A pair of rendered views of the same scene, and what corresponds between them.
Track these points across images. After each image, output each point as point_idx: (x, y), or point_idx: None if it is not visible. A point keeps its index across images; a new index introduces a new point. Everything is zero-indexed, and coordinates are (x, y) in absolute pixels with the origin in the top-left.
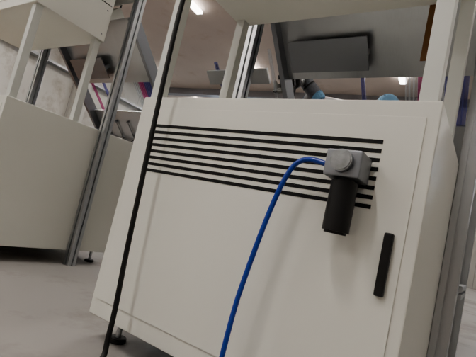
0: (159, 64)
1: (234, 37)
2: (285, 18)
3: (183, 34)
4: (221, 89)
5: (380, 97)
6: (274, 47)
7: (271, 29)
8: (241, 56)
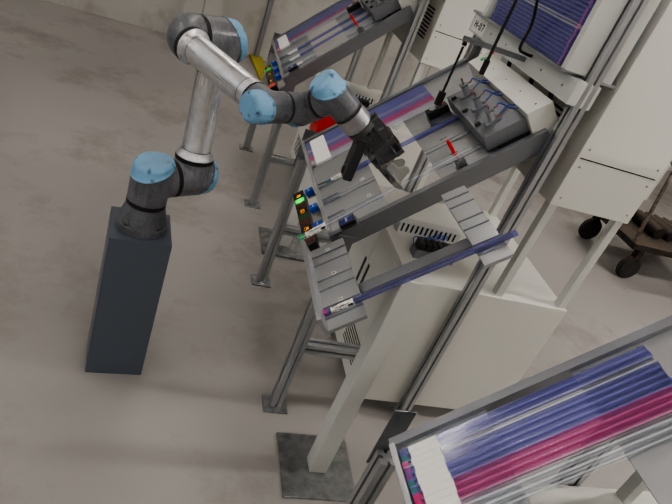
0: (577, 288)
1: (547, 220)
2: None
3: (582, 260)
4: (520, 265)
5: (246, 40)
6: (495, 174)
7: (516, 164)
8: (521, 220)
